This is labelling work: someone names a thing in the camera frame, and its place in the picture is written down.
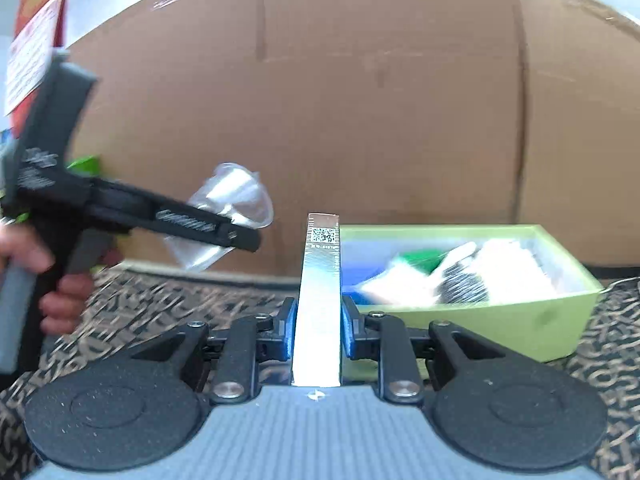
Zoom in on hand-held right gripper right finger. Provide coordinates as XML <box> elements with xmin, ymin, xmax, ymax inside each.
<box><xmin>341</xmin><ymin>296</ymin><xmax>517</xmax><ymax>404</ymax></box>

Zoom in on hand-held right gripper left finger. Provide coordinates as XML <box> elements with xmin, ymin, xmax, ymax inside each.
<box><xmin>128</xmin><ymin>297</ymin><xmax>300</xmax><ymax>405</ymax></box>

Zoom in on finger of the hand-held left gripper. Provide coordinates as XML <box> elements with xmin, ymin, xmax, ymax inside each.
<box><xmin>128</xmin><ymin>204</ymin><xmax>262</xmax><ymax>254</ymax></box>

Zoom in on white orange medicine box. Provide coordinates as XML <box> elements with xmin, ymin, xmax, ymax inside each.
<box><xmin>290</xmin><ymin>212</ymin><xmax>343</xmax><ymax>388</ymax></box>

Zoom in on light green box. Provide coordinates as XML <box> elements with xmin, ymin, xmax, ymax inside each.
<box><xmin>339</xmin><ymin>224</ymin><xmax>605</xmax><ymax>381</ymax></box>

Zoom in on person's left hand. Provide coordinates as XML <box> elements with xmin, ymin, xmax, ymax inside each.
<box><xmin>0</xmin><ymin>221</ymin><xmax>94</xmax><ymax>336</ymax></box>

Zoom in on large green box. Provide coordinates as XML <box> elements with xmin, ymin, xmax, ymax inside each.
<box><xmin>67</xmin><ymin>155</ymin><xmax>102</xmax><ymax>177</ymax></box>

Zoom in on black tan letter-print tablecloth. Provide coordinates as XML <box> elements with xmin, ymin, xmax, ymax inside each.
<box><xmin>0</xmin><ymin>259</ymin><xmax>640</xmax><ymax>480</ymax></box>

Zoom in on green flat box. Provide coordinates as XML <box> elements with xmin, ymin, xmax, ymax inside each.
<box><xmin>399</xmin><ymin>247</ymin><xmax>447</xmax><ymax>274</ymax></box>

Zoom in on packets inside bin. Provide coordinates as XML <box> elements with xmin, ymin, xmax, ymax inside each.
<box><xmin>440</xmin><ymin>239</ymin><xmax>560</xmax><ymax>307</ymax></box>

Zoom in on large brown cardboard box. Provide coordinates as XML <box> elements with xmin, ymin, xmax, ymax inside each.
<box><xmin>60</xmin><ymin>0</ymin><xmax>526</xmax><ymax>281</ymax></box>
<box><xmin>517</xmin><ymin>0</ymin><xmax>640</xmax><ymax>273</ymax></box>

